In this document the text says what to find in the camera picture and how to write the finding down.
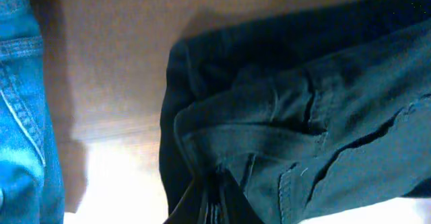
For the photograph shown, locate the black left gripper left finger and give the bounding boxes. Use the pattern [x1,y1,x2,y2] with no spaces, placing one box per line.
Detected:
[164,180,206,224]

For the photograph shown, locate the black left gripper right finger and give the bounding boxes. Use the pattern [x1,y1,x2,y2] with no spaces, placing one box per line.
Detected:
[218,171,263,224]

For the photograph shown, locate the black trousers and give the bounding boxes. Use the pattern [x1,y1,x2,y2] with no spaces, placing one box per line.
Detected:
[160,0,430,223]

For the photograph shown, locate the folded blue denim jeans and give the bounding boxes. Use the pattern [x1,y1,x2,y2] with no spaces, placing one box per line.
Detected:
[1,0,65,224]

